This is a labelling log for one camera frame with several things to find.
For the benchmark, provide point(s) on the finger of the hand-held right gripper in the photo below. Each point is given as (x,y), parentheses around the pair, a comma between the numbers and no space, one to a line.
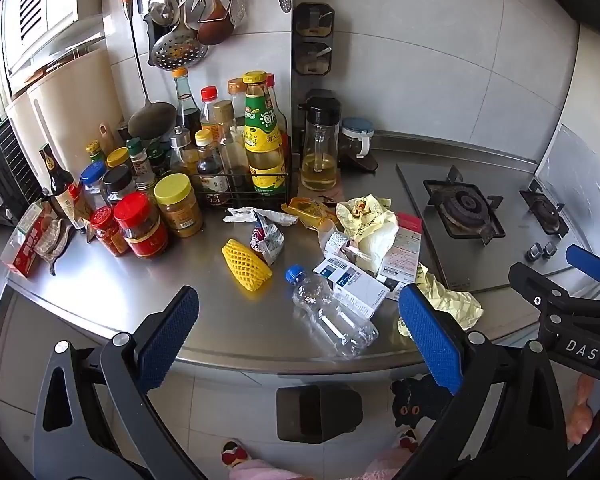
(532,287)
(587,260)

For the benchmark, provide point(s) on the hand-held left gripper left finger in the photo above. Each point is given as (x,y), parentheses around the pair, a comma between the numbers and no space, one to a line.
(170,340)

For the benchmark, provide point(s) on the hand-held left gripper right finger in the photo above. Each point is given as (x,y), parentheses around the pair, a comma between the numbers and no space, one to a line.
(430,340)

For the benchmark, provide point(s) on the yellow paper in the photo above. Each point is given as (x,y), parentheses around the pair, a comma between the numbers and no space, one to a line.
(455,305)

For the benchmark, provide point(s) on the white cardboard box blue stripe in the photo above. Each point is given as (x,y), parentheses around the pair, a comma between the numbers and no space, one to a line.
(355,285)

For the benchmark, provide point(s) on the clear plastic bottle blue cap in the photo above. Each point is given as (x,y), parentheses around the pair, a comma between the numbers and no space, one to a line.
(330,320)

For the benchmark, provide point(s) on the yellow foam fruit net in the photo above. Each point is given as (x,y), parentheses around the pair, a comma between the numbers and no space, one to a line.
(245,265)

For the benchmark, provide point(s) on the dark grey waste bin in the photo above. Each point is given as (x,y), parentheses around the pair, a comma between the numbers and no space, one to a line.
(317,412)

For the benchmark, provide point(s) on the person's right hand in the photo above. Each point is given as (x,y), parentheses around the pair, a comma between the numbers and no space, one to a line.
(586,410)

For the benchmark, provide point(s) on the silver stove knob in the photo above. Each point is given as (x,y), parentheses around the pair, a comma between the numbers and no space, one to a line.
(534,251)
(550,249)

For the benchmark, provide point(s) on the steel gas stove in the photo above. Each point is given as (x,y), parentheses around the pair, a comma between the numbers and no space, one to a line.
(510,255)

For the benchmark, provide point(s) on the black cat floor mat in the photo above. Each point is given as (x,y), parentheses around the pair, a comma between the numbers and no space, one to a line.
(415,402)

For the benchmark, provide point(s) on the black gas burner grate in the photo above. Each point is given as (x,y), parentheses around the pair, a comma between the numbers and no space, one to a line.
(462,207)
(545,210)

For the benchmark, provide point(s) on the white red bow slipper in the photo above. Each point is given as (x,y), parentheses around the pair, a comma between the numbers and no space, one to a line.
(408,439)
(235,454)

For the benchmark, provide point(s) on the large red lid jar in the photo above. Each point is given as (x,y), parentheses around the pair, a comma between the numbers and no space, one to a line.
(142,230)

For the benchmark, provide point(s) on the small red chili jar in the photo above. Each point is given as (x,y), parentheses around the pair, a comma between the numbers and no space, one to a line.
(107,232)

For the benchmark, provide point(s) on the pale yellow plastic bag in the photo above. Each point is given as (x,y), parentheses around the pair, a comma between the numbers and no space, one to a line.
(375,225)

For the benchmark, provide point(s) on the small white printed packet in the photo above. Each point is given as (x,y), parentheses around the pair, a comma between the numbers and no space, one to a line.
(337,247)

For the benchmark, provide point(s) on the person's right leg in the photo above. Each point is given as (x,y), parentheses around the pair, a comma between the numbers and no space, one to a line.
(390,465)

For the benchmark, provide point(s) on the yellow lid paste jar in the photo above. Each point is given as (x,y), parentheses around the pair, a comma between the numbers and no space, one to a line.
(179,207)

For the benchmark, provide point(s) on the silver red snack wrapper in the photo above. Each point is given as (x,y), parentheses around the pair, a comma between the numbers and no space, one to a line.
(266,240)

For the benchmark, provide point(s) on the crumpled white tissue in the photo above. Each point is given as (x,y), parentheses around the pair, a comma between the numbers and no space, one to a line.
(250,216)

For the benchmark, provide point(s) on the patterned pot holder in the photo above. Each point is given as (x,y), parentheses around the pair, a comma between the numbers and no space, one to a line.
(55,245)

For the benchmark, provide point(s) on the black lid spice jar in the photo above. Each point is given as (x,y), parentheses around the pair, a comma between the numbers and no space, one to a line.
(120,182)

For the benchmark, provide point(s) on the yellow cap dark bottle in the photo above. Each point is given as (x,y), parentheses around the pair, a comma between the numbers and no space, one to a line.
(211,175)

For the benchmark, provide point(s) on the red white carton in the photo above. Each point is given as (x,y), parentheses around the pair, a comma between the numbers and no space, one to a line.
(27,240)

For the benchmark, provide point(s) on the yellow snack packet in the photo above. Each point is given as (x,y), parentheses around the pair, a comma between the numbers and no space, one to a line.
(310,212)

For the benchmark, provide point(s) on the green cap spice bottle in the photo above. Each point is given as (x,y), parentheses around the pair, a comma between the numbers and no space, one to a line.
(139,160)

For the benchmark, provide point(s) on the dark green cap bottle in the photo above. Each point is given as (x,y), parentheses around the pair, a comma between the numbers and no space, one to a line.
(159,157)

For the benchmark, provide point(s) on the brown coaster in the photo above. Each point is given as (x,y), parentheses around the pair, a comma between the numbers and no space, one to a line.
(362,164)

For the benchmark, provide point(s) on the dark bottle gold label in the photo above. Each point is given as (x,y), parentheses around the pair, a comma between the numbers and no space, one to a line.
(60,185)

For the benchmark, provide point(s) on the small yellow lid jar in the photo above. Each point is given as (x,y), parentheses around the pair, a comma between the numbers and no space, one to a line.
(116,157)

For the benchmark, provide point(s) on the steel top oil bottle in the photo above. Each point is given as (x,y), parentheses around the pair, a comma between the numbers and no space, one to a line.
(181,150)

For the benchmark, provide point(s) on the green yellow cap bottle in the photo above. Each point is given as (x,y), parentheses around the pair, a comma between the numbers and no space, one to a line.
(95,152)

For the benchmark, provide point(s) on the beige cap glass bottle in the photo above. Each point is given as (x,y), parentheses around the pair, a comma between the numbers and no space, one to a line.
(230,145)

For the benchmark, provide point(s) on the glass jar blue lid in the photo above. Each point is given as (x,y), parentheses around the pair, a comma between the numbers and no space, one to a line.
(355,137)

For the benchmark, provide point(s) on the large yellow label bottle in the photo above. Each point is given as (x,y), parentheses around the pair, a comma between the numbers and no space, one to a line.
(263,145)

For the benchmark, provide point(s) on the glass oil dispenser black lid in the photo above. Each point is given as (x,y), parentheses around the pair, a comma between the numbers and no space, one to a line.
(320,145)

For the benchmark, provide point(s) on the black countertop appliance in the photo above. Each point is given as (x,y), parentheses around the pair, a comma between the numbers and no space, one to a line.
(7,175)

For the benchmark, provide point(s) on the dark soy sauce bottle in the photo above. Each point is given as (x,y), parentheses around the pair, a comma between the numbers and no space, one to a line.
(186,105)

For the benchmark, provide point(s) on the red cap sauce bottle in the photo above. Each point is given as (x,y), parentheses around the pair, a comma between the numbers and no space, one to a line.
(209,107)

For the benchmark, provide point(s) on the beige cutting board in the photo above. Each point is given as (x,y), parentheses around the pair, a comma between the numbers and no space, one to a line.
(70,105)

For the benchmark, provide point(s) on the orange cap bottle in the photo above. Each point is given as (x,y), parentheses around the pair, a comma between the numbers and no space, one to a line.
(236,91)

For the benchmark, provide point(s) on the steel slotted skimmer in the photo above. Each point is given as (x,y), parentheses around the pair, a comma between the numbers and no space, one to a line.
(177,52)

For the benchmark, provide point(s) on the brown wooden ladle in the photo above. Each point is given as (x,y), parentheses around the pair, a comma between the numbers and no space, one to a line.
(214,27)

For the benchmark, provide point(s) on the black wall spice box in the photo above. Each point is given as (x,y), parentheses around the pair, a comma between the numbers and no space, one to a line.
(312,57)
(312,20)

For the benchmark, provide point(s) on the white window frame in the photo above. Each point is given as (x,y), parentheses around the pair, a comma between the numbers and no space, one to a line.
(45,5)

